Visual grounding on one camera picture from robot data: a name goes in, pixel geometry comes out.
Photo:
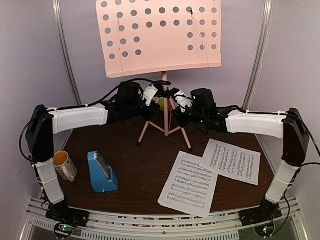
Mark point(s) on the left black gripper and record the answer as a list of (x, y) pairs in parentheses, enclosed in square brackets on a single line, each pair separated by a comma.
[(147, 116)]

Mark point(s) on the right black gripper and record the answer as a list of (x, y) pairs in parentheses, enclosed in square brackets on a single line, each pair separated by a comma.
[(183, 122)]

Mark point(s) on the pink perforated music stand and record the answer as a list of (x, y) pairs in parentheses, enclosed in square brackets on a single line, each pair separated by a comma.
[(150, 36)]

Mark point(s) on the sheet music page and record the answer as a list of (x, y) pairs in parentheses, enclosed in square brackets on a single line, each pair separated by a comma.
[(232, 162), (189, 188)]

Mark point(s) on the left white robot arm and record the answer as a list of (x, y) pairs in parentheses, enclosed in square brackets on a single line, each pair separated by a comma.
[(127, 100)]

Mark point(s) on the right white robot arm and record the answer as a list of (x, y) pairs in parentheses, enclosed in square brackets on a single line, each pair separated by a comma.
[(200, 109)]

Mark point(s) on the green plastic bowl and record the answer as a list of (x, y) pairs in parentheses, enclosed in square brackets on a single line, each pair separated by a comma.
[(161, 104)]

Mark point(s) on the blue metronome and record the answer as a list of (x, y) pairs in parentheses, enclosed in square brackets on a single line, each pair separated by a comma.
[(102, 176)]

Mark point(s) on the patterned ceramic mug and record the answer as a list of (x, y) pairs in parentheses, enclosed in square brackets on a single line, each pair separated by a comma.
[(64, 166)]

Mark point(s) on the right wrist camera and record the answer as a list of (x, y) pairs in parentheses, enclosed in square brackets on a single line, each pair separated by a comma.
[(181, 99)]

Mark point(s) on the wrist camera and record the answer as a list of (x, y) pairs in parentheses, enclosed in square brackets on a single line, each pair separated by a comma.
[(150, 93), (181, 99)]

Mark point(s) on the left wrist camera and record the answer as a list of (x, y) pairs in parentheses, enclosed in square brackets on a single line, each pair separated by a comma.
[(150, 93)]

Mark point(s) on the aluminium front rail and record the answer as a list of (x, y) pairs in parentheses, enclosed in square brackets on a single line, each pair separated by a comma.
[(221, 225)]

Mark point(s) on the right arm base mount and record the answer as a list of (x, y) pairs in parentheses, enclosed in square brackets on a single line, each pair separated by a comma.
[(262, 218)]

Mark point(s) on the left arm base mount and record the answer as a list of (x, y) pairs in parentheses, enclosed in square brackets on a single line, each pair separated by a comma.
[(68, 219)]

